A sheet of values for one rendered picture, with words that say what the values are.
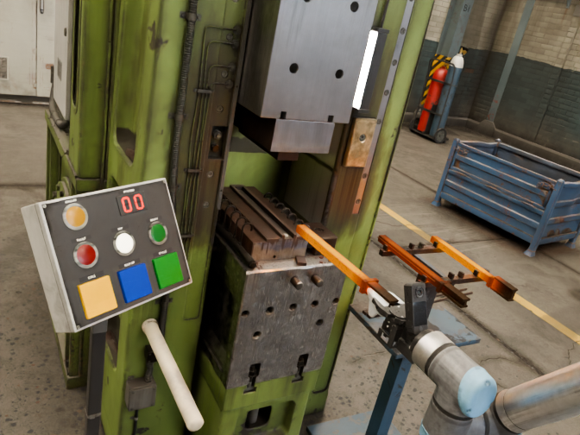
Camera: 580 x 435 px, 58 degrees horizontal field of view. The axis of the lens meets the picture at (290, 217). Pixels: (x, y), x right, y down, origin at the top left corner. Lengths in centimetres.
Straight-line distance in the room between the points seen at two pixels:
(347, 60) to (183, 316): 98
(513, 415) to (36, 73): 612
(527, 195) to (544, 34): 557
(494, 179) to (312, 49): 396
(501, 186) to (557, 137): 475
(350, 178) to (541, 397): 101
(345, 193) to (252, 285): 52
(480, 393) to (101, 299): 80
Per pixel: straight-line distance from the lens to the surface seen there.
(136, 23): 182
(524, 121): 1028
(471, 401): 113
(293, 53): 145
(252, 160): 205
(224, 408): 189
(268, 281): 162
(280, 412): 213
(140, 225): 130
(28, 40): 662
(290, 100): 148
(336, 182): 184
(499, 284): 189
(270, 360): 183
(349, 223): 196
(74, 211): 121
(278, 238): 163
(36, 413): 242
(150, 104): 149
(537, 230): 507
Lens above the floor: 168
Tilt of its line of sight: 22 degrees down
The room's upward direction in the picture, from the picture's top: 12 degrees clockwise
